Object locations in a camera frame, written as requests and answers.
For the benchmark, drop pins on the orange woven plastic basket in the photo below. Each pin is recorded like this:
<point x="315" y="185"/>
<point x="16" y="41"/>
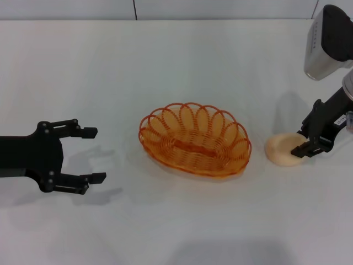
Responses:
<point x="193" y="156"/>

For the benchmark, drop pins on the pale steamed bun toy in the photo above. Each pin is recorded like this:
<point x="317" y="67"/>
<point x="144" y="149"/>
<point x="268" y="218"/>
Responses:
<point x="278" y="154"/>

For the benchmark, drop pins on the silver right wrist connector plug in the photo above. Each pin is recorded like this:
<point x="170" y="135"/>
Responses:
<point x="350" y="120"/>

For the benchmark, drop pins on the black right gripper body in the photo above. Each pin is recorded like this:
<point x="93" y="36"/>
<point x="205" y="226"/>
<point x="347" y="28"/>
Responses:
<point x="322" y="121"/>

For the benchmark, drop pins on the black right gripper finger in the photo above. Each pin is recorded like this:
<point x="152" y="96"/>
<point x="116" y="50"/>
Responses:
<point x="306" y="150"/>
<point x="303" y="133"/>

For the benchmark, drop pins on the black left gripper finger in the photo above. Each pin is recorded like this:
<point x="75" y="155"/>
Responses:
<point x="74" y="182"/>
<point x="88" y="132"/>

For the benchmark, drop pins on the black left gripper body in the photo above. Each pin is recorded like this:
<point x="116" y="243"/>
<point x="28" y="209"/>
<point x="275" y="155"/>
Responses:
<point x="36" y="157"/>

